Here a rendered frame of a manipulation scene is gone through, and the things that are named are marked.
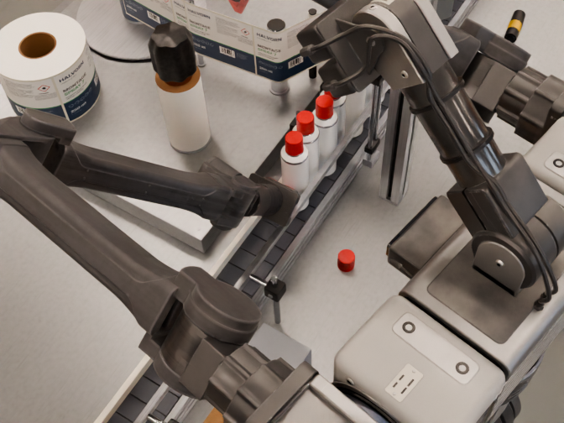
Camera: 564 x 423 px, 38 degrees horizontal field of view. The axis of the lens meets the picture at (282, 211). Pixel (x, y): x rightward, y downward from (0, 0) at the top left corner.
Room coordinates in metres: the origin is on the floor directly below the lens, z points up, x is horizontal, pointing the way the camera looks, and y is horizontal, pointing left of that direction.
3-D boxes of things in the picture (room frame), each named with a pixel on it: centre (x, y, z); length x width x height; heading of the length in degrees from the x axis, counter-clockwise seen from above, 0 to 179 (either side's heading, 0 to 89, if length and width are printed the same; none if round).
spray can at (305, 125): (0.97, -0.05, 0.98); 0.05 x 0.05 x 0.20
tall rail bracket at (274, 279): (0.70, 0.04, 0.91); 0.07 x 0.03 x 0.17; 55
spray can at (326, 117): (1.01, -0.09, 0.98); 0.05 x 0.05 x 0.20
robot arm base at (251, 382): (0.30, 0.03, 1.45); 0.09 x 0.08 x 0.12; 134
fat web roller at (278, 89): (1.23, -0.01, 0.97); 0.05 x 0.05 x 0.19
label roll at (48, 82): (1.26, 0.49, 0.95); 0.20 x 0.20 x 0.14
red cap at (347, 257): (0.80, -0.12, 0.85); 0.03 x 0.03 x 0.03
